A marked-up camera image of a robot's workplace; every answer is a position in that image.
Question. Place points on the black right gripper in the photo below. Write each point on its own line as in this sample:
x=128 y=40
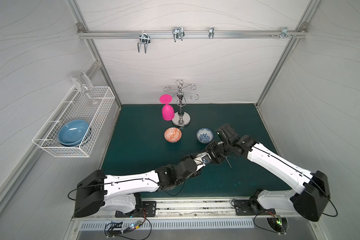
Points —
x=215 y=148

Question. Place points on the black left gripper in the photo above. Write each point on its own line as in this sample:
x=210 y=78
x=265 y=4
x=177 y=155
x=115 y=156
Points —
x=196 y=162

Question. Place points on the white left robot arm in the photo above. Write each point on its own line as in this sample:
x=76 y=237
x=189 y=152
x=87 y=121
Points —
x=122 y=193

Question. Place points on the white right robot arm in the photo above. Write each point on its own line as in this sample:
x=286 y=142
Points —
x=309 y=192

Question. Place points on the blue white patterned bowl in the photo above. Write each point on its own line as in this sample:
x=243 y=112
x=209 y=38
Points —
x=205 y=135

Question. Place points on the orange patterned bowl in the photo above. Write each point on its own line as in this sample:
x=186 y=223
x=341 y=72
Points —
x=173 y=135

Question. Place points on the chrome glass holder stand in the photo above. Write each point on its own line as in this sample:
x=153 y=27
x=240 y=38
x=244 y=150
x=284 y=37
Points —
x=181 y=118

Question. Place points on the pink plastic goblet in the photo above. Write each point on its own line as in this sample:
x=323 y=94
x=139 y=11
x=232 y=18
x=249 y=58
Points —
x=167 y=111

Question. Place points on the right base wiring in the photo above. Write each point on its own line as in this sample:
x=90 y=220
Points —
x=270 y=223

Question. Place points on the base wiring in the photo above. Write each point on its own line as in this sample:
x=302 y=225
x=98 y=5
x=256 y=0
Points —
x=126 y=228
x=270 y=223

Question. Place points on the left base wiring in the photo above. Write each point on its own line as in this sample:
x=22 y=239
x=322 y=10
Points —
x=126 y=228

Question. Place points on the small metal hook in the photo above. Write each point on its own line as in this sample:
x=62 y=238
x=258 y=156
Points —
x=211 y=32

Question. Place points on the blue ceramic bowl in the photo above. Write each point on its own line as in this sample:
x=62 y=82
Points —
x=73 y=133

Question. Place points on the metal loop hook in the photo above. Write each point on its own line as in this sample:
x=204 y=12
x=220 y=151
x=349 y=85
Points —
x=178 y=33

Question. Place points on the metal double hook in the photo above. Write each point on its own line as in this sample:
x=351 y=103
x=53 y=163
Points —
x=144 y=40

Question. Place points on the metal corner hook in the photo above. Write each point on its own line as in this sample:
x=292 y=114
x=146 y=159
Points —
x=284 y=34

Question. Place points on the clear wine glass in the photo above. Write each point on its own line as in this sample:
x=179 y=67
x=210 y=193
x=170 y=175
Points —
x=84 y=85

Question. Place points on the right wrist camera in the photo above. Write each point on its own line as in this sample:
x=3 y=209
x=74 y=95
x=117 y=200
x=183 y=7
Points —
x=227 y=134

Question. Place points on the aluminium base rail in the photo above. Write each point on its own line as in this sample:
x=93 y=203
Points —
x=192 y=208

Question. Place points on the white wire basket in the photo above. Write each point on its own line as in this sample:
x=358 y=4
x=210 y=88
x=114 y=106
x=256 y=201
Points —
x=76 y=106

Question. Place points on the aluminium top rail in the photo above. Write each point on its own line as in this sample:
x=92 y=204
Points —
x=204 y=34

